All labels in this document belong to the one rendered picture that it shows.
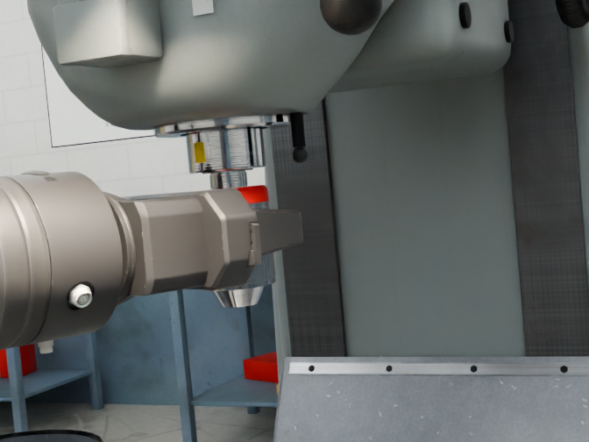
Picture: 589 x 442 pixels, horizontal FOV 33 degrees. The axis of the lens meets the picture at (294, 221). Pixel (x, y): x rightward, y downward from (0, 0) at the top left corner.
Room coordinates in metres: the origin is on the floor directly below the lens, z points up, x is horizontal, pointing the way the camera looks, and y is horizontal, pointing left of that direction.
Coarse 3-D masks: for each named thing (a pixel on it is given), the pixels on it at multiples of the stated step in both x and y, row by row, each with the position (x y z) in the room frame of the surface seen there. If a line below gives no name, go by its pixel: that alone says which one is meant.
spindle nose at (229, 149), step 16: (240, 128) 0.59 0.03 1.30; (256, 128) 0.60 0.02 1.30; (192, 144) 0.60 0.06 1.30; (208, 144) 0.59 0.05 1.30; (224, 144) 0.59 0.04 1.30; (240, 144) 0.59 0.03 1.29; (256, 144) 0.60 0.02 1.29; (192, 160) 0.60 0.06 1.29; (208, 160) 0.59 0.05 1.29; (224, 160) 0.59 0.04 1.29; (240, 160) 0.59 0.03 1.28; (256, 160) 0.60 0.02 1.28
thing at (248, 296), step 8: (256, 288) 0.60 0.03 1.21; (216, 296) 0.61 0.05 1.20; (224, 296) 0.60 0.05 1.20; (232, 296) 0.60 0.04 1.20; (240, 296) 0.60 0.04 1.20; (248, 296) 0.60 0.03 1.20; (256, 296) 0.61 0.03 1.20; (224, 304) 0.61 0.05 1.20; (232, 304) 0.60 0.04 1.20; (240, 304) 0.60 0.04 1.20; (248, 304) 0.61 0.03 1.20
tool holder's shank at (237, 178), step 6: (246, 168) 0.61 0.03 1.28; (252, 168) 0.61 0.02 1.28; (204, 174) 0.61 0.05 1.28; (210, 174) 0.61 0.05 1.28; (216, 174) 0.61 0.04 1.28; (222, 174) 0.60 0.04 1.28; (228, 174) 0.60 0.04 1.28; (234, 174) 0.60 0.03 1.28; (240, 174) 0.61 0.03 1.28; (210, 180) 0.61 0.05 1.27; (216, 180) 0.61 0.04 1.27; (222, 180) 0.60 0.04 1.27; (228, 180) 0.60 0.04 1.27; (234, 180) 0.60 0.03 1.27; (240, 180) 0.61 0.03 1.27; (246, 180) 0.61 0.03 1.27; (210, 186) 0.61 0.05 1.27; (216, 186) 0.61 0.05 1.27; (222, 186) 0.60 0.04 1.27; (228, 186) 0.60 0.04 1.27; (234, 186) 0.60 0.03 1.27; (240, 186) 0.61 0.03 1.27
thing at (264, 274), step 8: (256, 208) 0.60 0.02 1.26; (264, 208) 0.60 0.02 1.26; (264, 256) 0.60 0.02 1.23; (272, 256) 0.61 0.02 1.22; (264, 264) 0.60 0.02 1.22; (272, 264) 0.61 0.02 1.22; (256, 272) 0.60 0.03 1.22; (264, 272) 0.60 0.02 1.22; (272, 272) 0.61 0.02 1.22; (248, 280) 0.59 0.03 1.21; (256, 280) 0.60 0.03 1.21; (264, 280) 0.60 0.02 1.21; (272, 280) 0.61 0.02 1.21; (232, 288) 0.59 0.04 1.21; (240, 288) 0.59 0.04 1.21; (248, 288) 0.59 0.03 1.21
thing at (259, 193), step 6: (246, 186) 0.62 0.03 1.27; (252, 186) 0.60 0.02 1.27; (258, 186) 0.60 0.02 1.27; (264, 186) 0.61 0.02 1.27; (240, 192) 0.59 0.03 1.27; (246, 192) 0.59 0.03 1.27; (252, 192) 0.60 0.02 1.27; (258, 192) 0.60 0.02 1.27; (264, 192) 0.61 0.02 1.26; (246, 198) 0.59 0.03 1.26; (252, 198) 0.60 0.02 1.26; (258, 198) 0.60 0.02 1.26; (264, 198) 0.60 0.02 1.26
